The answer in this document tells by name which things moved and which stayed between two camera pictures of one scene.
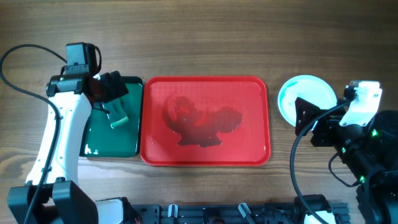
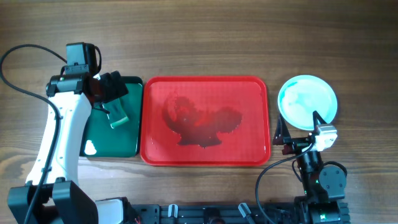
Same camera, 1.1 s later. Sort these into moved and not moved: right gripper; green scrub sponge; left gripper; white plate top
Moved: right gripper
Not moved: white plate top; green scrub sponge; left gripper
